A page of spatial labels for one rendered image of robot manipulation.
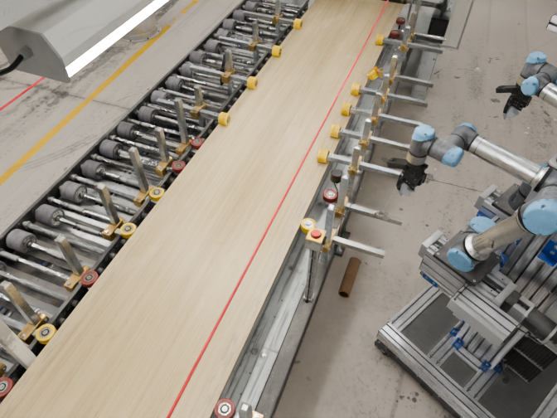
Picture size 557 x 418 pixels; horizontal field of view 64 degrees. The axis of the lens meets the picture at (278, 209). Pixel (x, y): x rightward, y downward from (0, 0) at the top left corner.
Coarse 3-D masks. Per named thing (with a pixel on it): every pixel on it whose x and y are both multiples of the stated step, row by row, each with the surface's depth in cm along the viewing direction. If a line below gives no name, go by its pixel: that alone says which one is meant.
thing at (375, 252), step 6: (306, 234) 239; (336, 240) 234; (342, 240) 234; (348, 240) 234; (348, 246) 233; (354, 246) 232; (360, 246) 231; (366, 246) 231; (366, 252) 231; (372, 252) 229; (378, 252) 229; (384, 252) 229
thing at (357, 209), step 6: (336, 204) 251; (348, 204) 250; (348, 210) 251; (354, 210) 249; (360, 210) 247; (366, 210) 247; (372, 210) 247; (372, 216) 247; (390, 216) 244; (396, 216) 244; (390, 222) 245; (396, 222) 244
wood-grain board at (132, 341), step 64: (320, 0) 415; (320, 64) 340; (256, 128) 288; (192, 192) 249; (256, 192) 250; (128, 256) 220; (192, 256) 220; (256, 256) 221; (128, 320) 197; (192, 320) 198; (256, 320) 201; (64, 384) 178; (128, 384) 179; (192, 384) 179
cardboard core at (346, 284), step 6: (354, 258) 321; (348, 264) 320; (354, 264) 318; (348, 270) 315; (354, 270) 315; (348, 276) 311; (354, 276) 313; (342, 282) 309; (348, 282) 308; (342, 288) 305; (348, 288) 305; (342, 294) 309; (348, 294) 304
